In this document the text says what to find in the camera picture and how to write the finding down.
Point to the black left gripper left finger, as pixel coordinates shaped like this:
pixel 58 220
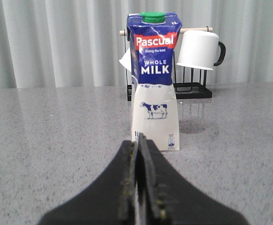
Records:
pixel 108 200

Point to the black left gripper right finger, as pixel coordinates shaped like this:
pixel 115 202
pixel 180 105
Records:
pixel 166 198

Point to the Pascual whole milk carton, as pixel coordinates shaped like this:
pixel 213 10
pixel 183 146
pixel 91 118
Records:
pixel 152 37

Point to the black wire mug rack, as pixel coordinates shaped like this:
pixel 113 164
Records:
pixel 183 90

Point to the white mug black handle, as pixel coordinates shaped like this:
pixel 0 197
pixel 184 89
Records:
pixel 201 50

